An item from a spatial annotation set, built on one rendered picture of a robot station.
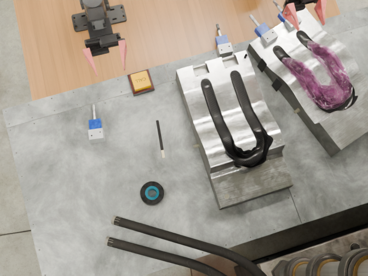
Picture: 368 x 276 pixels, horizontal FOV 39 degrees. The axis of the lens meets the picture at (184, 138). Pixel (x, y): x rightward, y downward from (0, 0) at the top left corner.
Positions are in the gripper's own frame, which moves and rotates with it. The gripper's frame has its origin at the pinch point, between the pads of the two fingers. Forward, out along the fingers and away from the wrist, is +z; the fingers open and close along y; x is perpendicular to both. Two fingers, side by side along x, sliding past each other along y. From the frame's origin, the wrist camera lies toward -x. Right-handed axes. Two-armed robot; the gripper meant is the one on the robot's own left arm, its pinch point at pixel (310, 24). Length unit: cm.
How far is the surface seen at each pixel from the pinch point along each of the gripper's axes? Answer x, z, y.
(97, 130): 35, 6, -69
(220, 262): 119, 60, -31
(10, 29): 121, -85, -109
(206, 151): 26, 24, -36
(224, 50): 34.8, -12.1, -18.8
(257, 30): 33.4, -16.0, -5.5
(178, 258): 32, 55, -53
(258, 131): 28.1, 21.3, -17.0
